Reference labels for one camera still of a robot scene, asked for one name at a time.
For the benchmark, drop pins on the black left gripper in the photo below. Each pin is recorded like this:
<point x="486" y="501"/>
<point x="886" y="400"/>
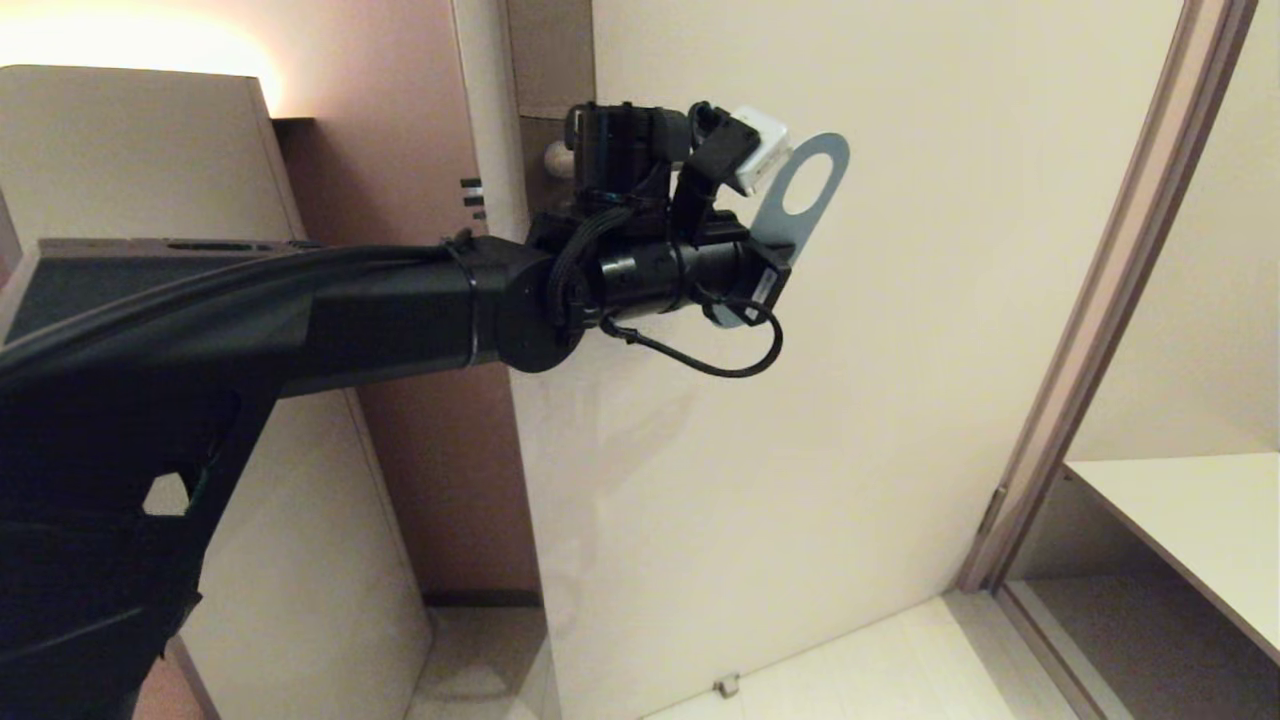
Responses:
<point x="690" y="275"/>

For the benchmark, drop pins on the blue do-not-disturb door hanger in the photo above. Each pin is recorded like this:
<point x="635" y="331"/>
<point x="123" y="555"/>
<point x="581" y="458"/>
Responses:
<point x="775" y="235"/>

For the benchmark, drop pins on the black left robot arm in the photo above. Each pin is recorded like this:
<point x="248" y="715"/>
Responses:
<point x="200" y="350"/>

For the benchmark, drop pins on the white door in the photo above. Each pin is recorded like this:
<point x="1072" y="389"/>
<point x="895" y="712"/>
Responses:
<point x="850" y="450"/>

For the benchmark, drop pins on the brown door lock plate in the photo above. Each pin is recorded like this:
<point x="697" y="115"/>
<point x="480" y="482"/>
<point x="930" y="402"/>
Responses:
<point x="550" y="50"/>

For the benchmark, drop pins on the small metal door stop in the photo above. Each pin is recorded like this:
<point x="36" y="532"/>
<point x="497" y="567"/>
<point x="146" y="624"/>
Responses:
<point x="727" y="685"/>

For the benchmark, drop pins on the dark baseboard strip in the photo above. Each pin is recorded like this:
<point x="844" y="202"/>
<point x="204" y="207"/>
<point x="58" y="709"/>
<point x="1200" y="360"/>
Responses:
<point x="480" y="598"/>

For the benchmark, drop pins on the white shelf board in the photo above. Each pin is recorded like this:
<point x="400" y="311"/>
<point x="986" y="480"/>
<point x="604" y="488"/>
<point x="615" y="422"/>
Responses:
<point x="1200" y="530"/>

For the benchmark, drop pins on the beige cabinet panel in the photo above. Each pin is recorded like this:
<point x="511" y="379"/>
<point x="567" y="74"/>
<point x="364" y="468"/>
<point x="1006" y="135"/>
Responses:
<point x="120" y="150"/>

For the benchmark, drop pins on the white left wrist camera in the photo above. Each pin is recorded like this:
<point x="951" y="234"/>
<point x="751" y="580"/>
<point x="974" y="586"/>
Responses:
<point x="765" y="150"/>

